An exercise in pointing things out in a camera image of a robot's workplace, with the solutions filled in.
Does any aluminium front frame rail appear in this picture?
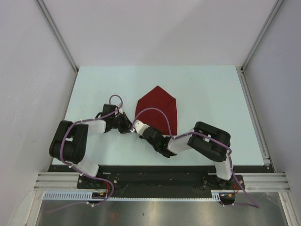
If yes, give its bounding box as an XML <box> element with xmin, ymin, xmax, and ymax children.
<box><xmin>34</xmin><ymin>172</ymin><xmax>290</xmax><ymax>192</ymax></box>

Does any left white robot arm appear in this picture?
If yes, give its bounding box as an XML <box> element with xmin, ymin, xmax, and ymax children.
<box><xmin>49</xmin><ymin>104</ymin><xmax>132</xmax><ymax>188</ymax></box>

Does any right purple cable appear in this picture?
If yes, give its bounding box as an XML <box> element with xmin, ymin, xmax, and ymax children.
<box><xmin>133</xmin><ymin>107</ymin><xmax>261</xmax><ymax>209</ymax></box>

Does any aluminium frame post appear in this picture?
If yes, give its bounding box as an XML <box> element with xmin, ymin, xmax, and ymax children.
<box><xmin>241</xmin><ymin>0</ymin><xmax>285</xmax><ymax>71</ymax></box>
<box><xmin>34</xmin><ymin>0</ymin><xmax>79</xmax><ymax>74</ymax></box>

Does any right aluminium frame post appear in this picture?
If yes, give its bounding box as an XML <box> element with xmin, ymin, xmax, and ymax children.
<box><xmin>241</xmin><ymin>0</ymin><xmax>285</xmax><ymax>71</ymax></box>

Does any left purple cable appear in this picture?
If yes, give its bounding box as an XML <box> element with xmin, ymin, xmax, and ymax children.
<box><xmin>46</xmin><ymin>94</ymin><xmax>125</xmax><ymax>214</ymax></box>

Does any purple cable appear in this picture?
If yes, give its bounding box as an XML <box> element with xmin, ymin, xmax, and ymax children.
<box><xmin>133</xmin><ymin>107</ymin><xmax>261</xmax><ymax>209</ymax></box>
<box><xmin>46</xmin><ymin>94</ymin><xmax>125</xmax><ymax>214</ymax></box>

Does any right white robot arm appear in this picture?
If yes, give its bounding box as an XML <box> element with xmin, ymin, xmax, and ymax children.
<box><xmin>134</xmin><ymin>120</ymin><xmax>234</xmax><ymax>189</ymax></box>

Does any white cable duct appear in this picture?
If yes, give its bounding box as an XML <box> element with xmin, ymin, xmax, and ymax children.
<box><xmin>43</xmin><ymin>190</ymin><xmax>235</xmax><ymax>202</ymax></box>

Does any red cloth napkin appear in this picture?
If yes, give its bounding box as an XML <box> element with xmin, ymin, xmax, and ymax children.
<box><xmin>135</xmin><ymin>86</ymin><xmax>178</xmax><ymax>136</ymax></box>

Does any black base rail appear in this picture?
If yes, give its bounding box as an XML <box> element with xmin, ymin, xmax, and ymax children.
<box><xmin>48</xmin><ymin>164</ymin><xmax>245</xmax><ymax>198</ymax></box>

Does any left aluminium frame post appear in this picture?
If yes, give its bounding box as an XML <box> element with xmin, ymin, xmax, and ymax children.
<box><xmin>34</xmin><ymin>0</ymin><xmax>79</xmax><ymax>74</ymax></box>

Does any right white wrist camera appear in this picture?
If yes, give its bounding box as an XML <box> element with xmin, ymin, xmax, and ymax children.
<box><xmin>130</xmin><ymin>120</ymin><xmax>150</xmax><ymax>136</ymax></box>

